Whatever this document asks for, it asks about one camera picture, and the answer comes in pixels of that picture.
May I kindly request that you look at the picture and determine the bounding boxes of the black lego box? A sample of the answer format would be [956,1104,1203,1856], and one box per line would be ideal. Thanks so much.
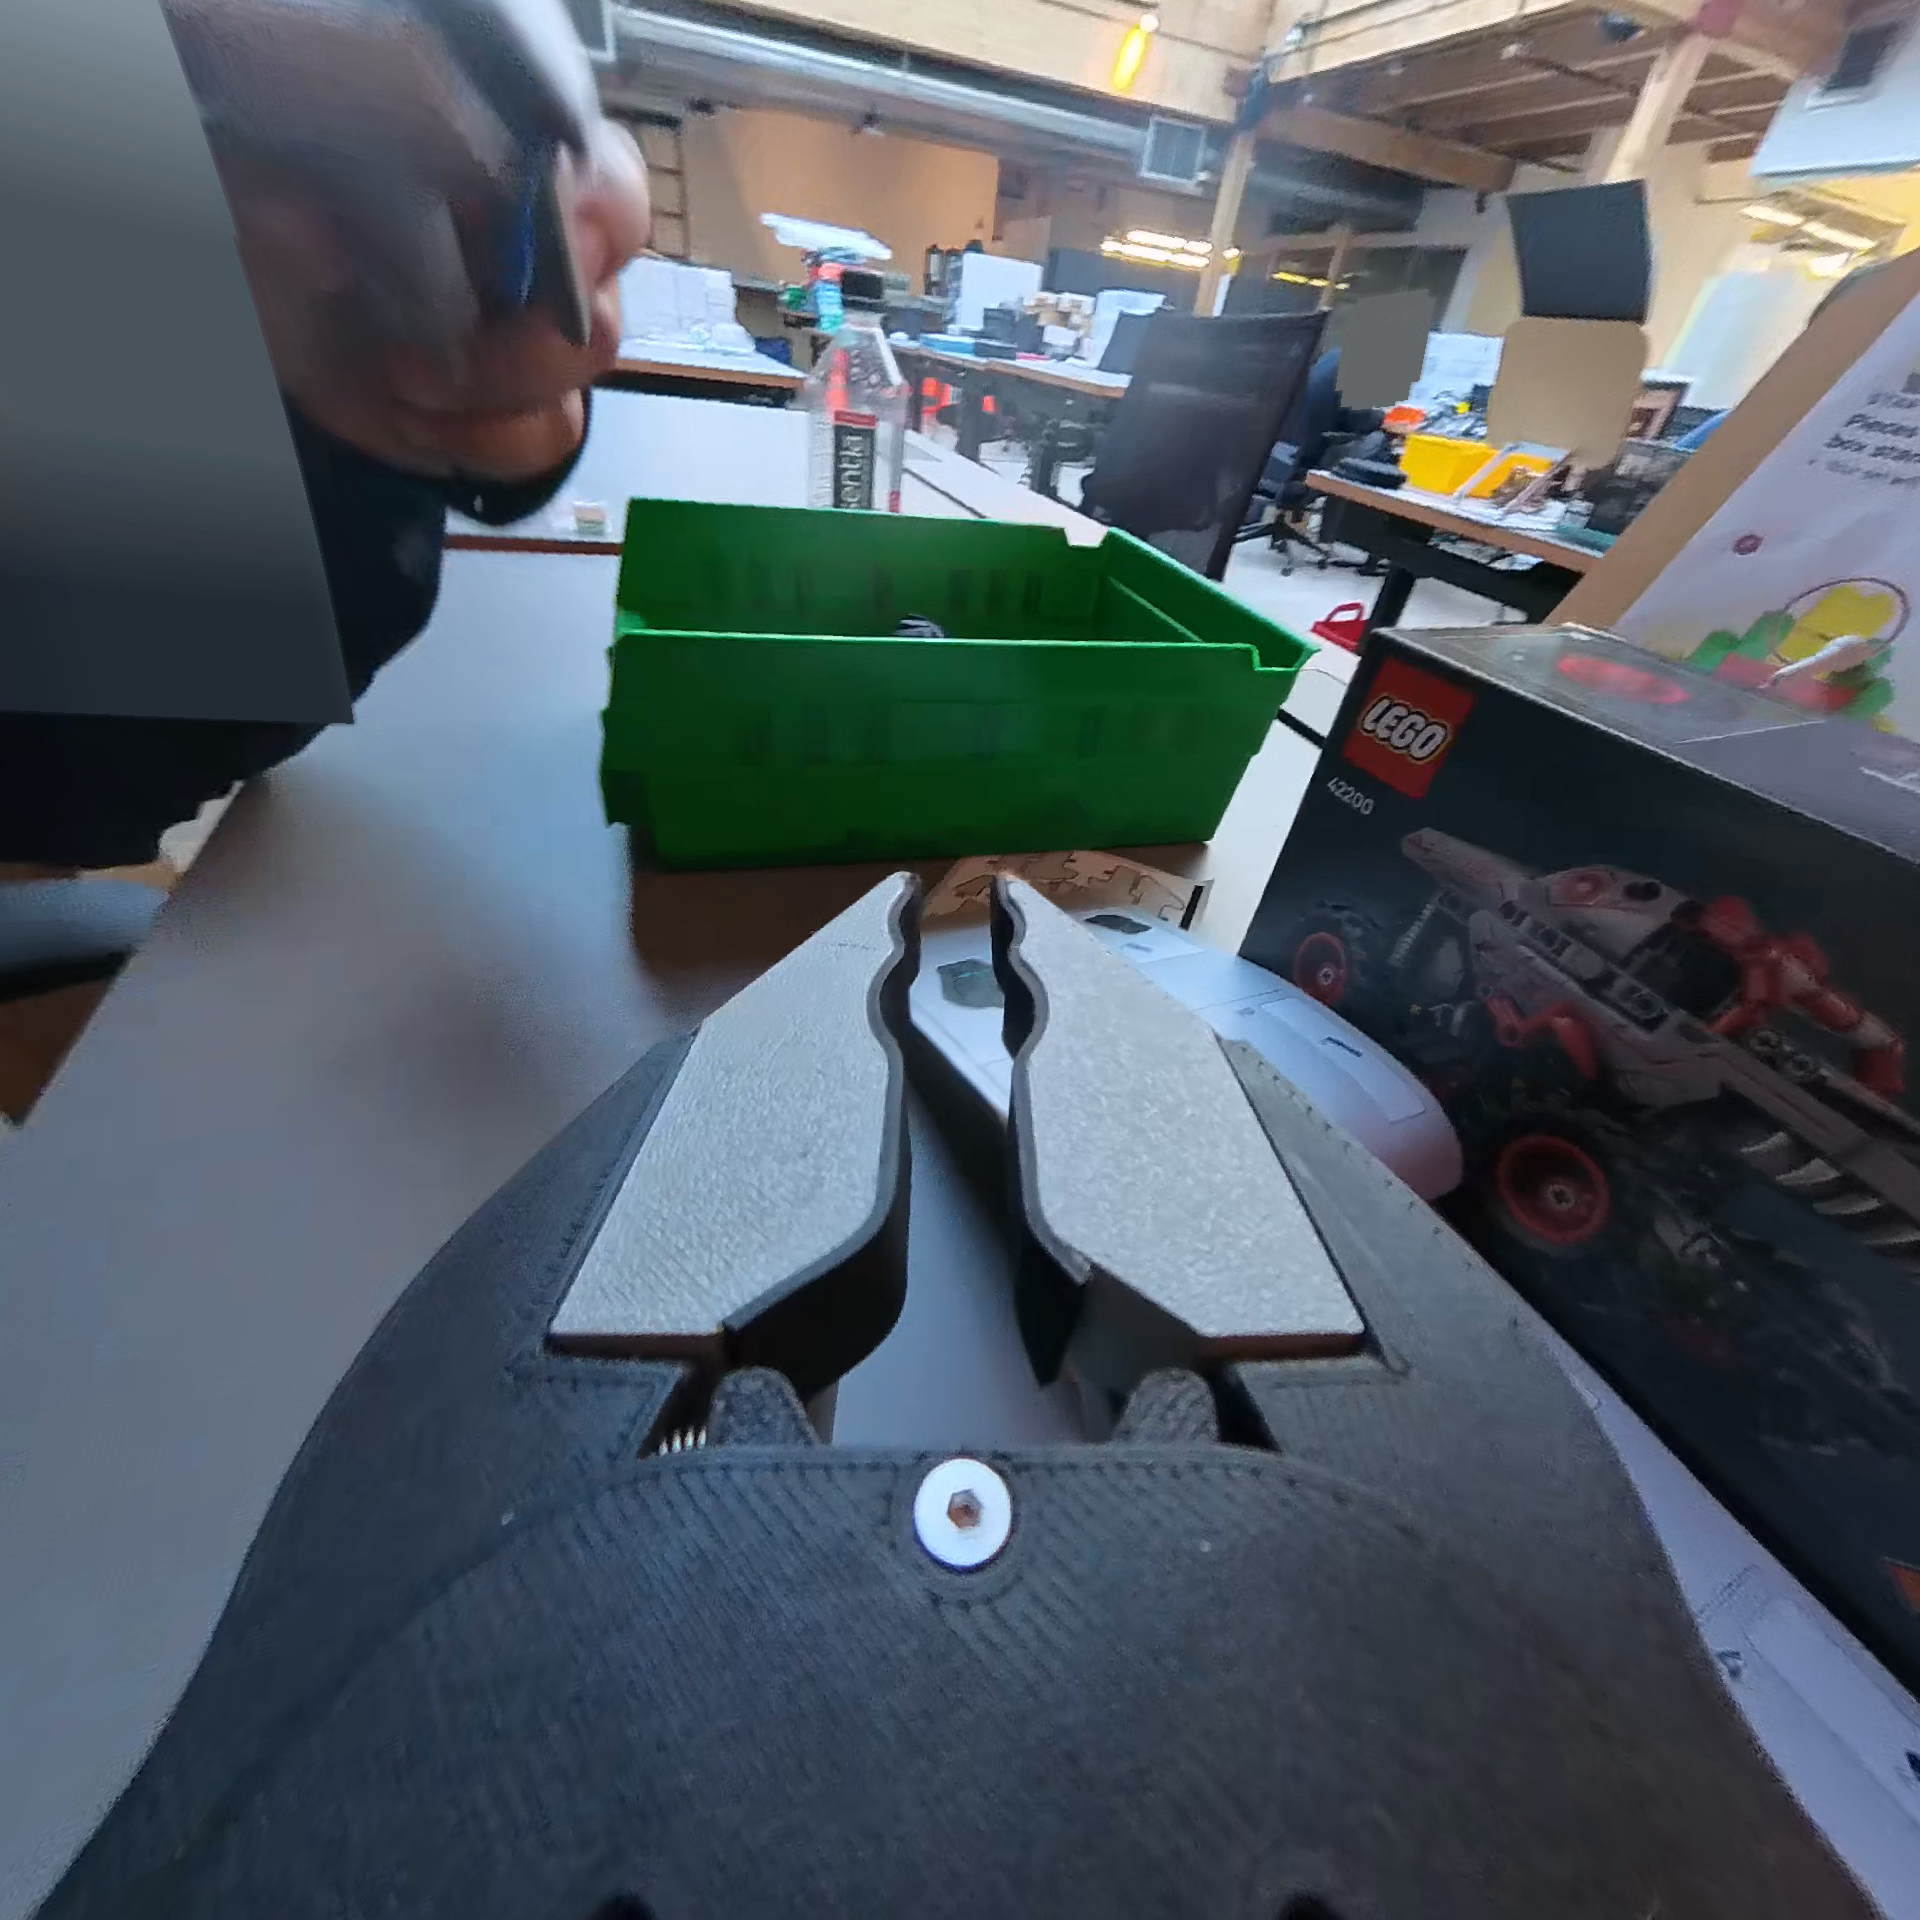
[1238,620,1920,1702]

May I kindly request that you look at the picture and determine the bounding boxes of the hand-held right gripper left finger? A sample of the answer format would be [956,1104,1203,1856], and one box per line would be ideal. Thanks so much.
[548,870,920,1399]

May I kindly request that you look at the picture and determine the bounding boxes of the cardboard sign with print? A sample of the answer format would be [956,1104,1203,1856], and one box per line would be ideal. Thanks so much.
[1540,240,1920,736]

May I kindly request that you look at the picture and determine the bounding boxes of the person's left hand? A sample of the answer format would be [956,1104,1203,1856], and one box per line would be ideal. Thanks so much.
[187,0,653,487]

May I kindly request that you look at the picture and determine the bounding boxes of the black monitor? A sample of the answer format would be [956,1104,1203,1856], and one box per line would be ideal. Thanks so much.
[1501,181,1656,319]

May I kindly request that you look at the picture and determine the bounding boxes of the black mesh office chair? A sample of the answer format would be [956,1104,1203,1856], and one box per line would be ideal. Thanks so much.
[1076,304,1332,581]

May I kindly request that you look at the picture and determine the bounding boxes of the lego instruction booklet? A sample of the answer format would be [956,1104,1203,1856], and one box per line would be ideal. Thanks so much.
[902,901,1920,1878]

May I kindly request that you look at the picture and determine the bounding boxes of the wooden workbench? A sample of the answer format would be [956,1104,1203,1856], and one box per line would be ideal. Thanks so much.
[1297,463,1619,631]

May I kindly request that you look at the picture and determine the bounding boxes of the clear plastic water bottle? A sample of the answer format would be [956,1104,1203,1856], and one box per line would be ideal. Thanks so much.
[799,318,914,516]

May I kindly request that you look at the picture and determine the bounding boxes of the green plastic bin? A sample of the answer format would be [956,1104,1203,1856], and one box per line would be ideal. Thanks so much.
[597,495,1321,870]

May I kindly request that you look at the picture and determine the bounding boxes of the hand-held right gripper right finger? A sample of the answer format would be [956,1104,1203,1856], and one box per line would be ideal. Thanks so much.
[991,870,1369,1399]

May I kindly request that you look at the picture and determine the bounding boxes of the wooden jigsaw board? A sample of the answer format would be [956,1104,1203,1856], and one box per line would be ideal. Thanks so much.
[920,846,1214,936]

